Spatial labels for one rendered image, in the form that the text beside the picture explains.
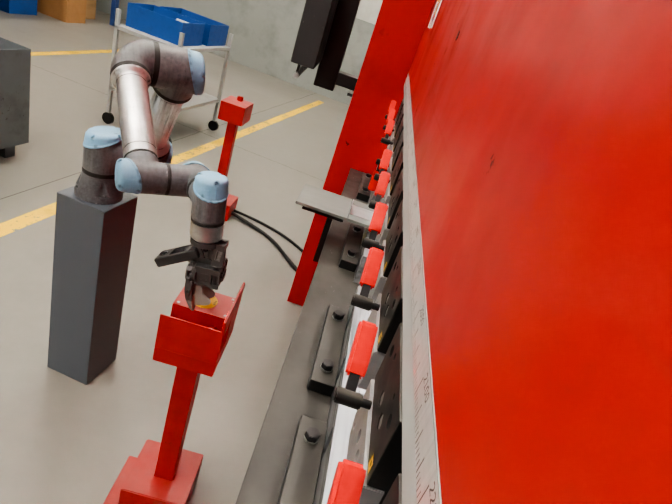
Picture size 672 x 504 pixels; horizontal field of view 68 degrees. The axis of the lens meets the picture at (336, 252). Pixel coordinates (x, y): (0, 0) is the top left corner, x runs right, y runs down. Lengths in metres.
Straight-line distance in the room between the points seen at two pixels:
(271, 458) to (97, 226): 1.11
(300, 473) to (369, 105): 1.86
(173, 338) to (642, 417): 1.22
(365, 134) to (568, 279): 2.26
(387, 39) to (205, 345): 1.62
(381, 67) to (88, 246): 1.45
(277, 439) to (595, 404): 0.83
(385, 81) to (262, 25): 6.82
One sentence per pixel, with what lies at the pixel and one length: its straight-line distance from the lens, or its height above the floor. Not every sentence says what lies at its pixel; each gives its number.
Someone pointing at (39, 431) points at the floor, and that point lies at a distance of 2.11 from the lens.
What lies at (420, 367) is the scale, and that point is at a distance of 0.43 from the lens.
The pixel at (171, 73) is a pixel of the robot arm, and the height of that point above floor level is 1.29.
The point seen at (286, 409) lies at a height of 0.88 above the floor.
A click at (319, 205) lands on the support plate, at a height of 1.00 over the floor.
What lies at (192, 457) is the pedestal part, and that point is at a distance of 1.90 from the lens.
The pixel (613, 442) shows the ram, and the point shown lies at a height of 1.52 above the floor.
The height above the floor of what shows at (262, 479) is 0.87.
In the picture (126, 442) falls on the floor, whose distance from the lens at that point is 2.07.
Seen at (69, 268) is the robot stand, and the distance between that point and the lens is 1.98.
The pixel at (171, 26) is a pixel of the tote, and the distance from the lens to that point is 4.58.
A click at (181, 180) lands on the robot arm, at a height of 1.13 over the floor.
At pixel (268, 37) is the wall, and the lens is 9.11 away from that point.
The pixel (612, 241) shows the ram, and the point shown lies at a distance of 0.23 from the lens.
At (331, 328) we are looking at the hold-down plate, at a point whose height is 0.90.
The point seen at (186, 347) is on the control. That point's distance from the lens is 1.34.
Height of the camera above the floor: 1.61
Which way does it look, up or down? 27 degrees down
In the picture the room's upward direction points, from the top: 20 degrees clockwise
